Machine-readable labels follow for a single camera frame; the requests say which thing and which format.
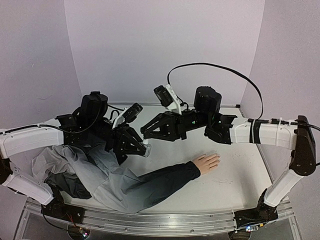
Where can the aluminium back table rail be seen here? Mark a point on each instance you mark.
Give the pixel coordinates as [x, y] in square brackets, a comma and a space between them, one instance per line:
[122, 104]

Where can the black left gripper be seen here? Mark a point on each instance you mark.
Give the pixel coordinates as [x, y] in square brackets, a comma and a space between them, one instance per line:
[121, 139]

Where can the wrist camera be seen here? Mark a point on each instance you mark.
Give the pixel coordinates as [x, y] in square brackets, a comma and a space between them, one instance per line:
[128, 115]
[169, 99]

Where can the aluminium front rail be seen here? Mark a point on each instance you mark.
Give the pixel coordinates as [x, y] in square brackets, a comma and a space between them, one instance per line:
[156, 224]

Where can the aluminium right table rail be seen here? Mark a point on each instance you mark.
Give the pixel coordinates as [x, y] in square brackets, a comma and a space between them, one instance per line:
[267, 167]

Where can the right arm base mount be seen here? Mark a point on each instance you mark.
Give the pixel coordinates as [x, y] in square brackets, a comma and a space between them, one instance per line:
[261, 214]

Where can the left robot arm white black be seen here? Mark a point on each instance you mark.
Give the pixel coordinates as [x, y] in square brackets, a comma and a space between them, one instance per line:
[68, 129]

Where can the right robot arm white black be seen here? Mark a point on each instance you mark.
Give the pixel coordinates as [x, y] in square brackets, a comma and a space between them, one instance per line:
[294, 135]

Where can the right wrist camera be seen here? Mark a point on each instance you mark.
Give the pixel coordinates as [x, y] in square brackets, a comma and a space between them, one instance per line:
[169, 99]

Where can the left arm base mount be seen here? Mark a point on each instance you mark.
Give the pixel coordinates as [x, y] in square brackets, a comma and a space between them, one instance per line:
[74, 215]

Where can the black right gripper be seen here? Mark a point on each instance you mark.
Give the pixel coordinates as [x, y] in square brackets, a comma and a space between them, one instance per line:
[175, 124]

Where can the aluminium table rail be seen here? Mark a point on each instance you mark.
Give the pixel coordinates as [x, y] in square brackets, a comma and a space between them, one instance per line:
[122, 104]
[267, 167]

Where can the mannequin hand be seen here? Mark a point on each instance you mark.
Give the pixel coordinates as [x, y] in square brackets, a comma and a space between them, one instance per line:
[207, 163]

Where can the clear nail polish bottle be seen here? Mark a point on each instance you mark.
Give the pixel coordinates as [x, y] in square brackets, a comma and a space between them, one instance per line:
[147, 147]

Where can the grey black jacket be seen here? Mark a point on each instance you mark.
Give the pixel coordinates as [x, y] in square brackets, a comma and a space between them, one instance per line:
[85, 173]

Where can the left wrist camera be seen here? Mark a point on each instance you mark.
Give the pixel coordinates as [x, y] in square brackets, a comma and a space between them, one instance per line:
[128, 115]

